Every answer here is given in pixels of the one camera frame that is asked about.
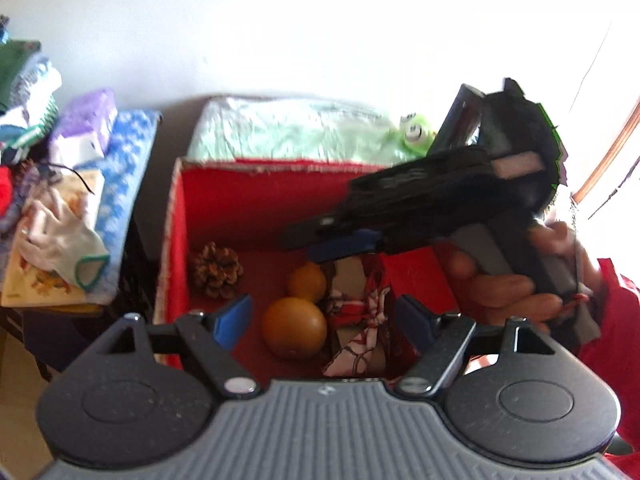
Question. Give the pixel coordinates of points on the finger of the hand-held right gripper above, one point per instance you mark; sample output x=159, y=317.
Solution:
x=345, y=246
x=310, y=227

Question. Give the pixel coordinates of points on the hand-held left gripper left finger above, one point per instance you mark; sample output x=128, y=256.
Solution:
x=235, y=317

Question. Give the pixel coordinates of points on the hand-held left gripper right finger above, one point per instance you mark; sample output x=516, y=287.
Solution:
x=412, y=315

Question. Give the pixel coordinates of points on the red cardboard box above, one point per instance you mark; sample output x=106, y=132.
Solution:
x=280, y=210

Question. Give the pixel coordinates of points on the small red gift box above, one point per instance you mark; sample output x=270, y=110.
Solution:
x=415, y=280

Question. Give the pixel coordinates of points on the brown pine cone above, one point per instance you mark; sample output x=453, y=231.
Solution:
x=215, y=270

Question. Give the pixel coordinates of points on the orange gourd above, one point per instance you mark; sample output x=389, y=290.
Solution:
x=295, y=330

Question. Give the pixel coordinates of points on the person's right hand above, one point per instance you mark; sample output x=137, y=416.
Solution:
x=500, y=290

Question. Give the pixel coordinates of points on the green frog plush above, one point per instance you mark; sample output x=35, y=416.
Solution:
x=412, y=135

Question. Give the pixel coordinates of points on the green bed sheet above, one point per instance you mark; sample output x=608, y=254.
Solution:
x=280, y=130

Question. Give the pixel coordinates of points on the dark side table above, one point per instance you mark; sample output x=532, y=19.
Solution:
x=75, y=340

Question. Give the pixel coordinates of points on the blue patterned cloth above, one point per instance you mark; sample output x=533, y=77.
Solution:
x=125, y=180

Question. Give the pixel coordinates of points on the white work glove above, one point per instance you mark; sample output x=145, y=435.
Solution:
x=60, y=247

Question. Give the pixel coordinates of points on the flower illustrated book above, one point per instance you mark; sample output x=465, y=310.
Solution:
x=35, y=290

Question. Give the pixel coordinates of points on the purple tissue pack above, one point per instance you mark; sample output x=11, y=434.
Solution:
x=85, y=115

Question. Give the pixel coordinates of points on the white blue patterned clothes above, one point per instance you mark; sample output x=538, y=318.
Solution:
x=35, y=85

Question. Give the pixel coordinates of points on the wooden window frame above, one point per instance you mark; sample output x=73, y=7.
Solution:
x=607, y=160

